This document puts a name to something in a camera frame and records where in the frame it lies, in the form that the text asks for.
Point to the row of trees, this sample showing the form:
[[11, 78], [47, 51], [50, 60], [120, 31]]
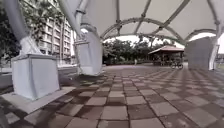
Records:
[[126, 50]]

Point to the person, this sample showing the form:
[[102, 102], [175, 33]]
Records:
[[135, 62]]

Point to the chequered paving slab ground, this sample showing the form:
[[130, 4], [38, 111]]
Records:
[[133, 96]]

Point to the pavilion with brown roof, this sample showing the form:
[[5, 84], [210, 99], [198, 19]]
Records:
[[166, 53]]

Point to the tall apartment building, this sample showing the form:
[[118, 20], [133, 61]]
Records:
[[55, 36]]

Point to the white canopy structure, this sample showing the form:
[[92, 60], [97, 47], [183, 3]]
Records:
[[33, 75]]

